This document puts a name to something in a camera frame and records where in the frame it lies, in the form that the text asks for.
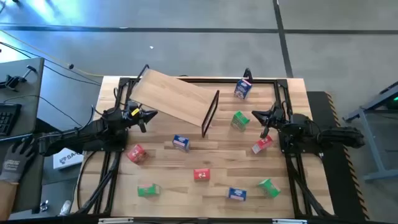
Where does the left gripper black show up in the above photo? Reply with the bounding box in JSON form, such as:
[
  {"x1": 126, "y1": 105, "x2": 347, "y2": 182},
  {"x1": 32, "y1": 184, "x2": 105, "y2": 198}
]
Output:
[{"x1": 123, "y1": 103, "x2": 159, "y2": 134}]

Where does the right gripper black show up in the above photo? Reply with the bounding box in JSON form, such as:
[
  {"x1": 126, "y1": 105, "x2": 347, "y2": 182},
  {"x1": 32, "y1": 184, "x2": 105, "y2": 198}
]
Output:
[{"x1": 251, "y1": 105, "x2": 285, "y2": 140}]

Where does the green Apple Jacks cereal box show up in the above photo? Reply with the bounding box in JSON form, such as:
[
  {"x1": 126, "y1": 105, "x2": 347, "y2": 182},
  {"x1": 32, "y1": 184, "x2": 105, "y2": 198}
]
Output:
[
  {"x1": 137, "y1": 183, "x2": 162, "y2": 198},
  {"x1": 257, "y1": 178, "x2": 282, "y2": 199},
  {"x1": 229, "y1": 110, "x2": 251, "y2": 133}
]

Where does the red Froot Loops cereal box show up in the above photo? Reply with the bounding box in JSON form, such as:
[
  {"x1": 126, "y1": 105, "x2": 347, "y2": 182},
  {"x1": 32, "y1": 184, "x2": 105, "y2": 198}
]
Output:
[
  {"x1": 126, "y1": 143, "x2": 149, "y2": 165},
  {"x1": 193, "y1": 168, "x2": 211, "y2": 182},
  {"x1": 251, "y1": 134, "x2": 274, "y2": 155}
]

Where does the blue Frosted Flakes cereal box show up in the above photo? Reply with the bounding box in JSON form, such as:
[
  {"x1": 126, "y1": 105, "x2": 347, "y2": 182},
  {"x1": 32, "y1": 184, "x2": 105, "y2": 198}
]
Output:
[
  {"x1": 227, "y1": 187, "x2": 248, "y2": 202},
  {"x1": 172, "y1": 134, "x2": 191, "y2": 152},
  {"x1": 233, "y1": 78, "x2": 253, "y2": 100}
]

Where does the person's forearm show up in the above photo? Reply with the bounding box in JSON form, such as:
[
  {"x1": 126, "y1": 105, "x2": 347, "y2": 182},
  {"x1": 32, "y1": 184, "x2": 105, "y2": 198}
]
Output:
[{"x1": 0, "y1": 180, "x2": 19, "y2": 223}]

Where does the white printed cardboard box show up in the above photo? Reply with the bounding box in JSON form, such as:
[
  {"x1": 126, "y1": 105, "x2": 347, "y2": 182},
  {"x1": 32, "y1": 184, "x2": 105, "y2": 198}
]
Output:
[{"x1": 52, "y1": 147, "x2": 85, "y2": 170}]

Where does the black mat with hazard stripes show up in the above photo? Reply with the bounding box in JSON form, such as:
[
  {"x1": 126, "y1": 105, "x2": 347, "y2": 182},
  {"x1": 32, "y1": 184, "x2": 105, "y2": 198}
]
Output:
[{"x1": 306, "y1": 91, "x2": 371, "y2": 222}]

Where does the dark grey desk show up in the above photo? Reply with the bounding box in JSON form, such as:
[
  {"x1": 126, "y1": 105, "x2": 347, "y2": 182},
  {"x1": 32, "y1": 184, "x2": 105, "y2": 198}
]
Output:
[{"x1": 0, "y1": 57, "x2": 47, "y2": 216}]

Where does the person's foot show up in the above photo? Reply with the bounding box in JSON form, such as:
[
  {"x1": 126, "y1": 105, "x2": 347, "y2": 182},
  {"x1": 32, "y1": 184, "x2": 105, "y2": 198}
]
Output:
[{"x1": 58, "y1": 200, "x2": 72, "y2": 217}]

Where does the person's hand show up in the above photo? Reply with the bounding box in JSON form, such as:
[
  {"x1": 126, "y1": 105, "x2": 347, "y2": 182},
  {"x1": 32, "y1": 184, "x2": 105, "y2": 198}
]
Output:
[{"x1": 0, "y1": 136, "x2": 40, "y2": 184}]

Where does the black desk clamp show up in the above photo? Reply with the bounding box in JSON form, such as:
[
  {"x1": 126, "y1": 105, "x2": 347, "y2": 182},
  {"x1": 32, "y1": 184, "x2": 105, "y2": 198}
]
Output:
[{"x1": 0, "y1": 64, "x2": 37, "y2": 93}]

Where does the black keyboard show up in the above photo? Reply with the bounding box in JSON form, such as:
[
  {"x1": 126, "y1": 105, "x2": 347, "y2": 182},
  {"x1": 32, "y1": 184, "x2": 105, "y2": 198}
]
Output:
[{"x1": 0, "y1": 102, "x2": 22, "y2": 138}]

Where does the wooden shelf with black frame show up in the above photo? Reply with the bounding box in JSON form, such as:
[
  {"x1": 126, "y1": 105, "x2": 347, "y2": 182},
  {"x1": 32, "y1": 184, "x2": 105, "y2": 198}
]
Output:
[{"x1": 129, "y1": 64, "x2": 221, "y2": 139}]

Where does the black aluminium rail frame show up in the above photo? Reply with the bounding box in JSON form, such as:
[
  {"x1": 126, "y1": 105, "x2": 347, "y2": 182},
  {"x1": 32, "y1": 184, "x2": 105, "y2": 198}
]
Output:
[{"x1": 70, "y1": 76, "x2": 335, "y2": 220}]

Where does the yellow floor cable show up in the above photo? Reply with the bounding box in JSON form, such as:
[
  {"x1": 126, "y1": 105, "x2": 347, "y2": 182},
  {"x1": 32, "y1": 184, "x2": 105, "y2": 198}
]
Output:
[{"x1": 0, "y1": 29, "x2": 104, "y2": 78}]

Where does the black floor cable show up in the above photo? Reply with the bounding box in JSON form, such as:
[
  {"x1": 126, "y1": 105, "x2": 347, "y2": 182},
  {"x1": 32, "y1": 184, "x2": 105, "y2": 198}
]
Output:
[{"x1": 0, "y1": 40, "x2": 103, "y2": 86}]

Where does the black base cable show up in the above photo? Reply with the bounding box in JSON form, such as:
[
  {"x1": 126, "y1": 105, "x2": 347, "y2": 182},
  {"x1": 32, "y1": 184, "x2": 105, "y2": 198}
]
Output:
[{"x1": 76, "y1": 151, "x2": 97, "y2": 214}]

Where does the silver metal bracket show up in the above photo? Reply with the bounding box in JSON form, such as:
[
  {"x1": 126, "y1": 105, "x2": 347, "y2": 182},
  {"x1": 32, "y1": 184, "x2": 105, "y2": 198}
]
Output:
[
  {"x1": 98, "y1": 217, "x2": 134, "y2": 224},
  {"x1": 272, "y1": 218, "x2": 308, "y2": 224}
]

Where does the blue-grey metal table frame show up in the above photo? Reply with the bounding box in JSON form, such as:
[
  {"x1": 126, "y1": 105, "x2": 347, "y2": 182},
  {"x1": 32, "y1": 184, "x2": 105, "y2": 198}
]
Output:
[{"x1": 341, "y1": 80, "x2": 398, "y2": 183}]

